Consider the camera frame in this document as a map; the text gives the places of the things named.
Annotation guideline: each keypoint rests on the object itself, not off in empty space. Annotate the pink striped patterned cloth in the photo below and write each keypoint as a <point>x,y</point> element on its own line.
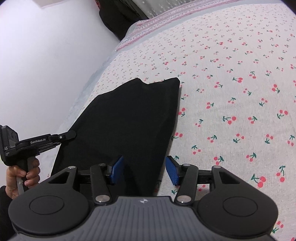
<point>145,27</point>

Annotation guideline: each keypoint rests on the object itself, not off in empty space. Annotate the cherry print white blanket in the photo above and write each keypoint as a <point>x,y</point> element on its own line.
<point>254,142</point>

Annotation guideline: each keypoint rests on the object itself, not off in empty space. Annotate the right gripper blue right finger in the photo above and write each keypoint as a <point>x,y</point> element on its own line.
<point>184,176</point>

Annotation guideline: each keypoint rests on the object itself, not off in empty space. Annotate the black pants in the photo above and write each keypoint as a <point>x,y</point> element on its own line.
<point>134,121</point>

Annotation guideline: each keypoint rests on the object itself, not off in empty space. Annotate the grey star print headboard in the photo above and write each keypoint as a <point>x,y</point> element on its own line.
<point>153,8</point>

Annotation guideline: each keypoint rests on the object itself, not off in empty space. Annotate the black hanging jacket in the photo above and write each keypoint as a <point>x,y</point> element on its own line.
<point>118,15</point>

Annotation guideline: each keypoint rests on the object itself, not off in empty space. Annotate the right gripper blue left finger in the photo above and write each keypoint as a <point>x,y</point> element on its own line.
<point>105,180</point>

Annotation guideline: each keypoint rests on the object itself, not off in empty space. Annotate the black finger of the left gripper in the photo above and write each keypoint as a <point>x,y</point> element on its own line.
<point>63,137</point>

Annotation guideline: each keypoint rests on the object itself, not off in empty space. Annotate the person left hand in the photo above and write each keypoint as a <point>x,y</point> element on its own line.
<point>13,172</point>

